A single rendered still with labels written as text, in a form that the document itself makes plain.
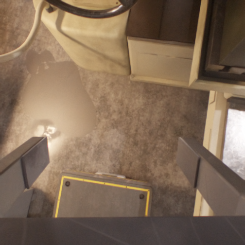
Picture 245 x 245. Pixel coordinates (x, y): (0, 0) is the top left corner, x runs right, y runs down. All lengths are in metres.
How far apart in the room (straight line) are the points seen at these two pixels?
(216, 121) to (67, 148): 1.29
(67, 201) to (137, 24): 1.31
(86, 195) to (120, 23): 1.20
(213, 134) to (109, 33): 0.87
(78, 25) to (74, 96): 0.72
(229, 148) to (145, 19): 0.89
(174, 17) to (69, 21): 0.68
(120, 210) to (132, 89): 1.05
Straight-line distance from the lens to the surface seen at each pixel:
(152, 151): 1.60
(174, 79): 1.68
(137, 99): 1.65
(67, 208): 1.45
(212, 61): 0.71
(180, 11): 1.31
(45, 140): 0.17
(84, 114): 1.71
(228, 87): 0.80
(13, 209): 1.71
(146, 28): 1.22
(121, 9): 0.59
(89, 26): 1.30
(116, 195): 1.33
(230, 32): 0.71
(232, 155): 0.96
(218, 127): 0.97
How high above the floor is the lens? 1.59
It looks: 80 degrees down
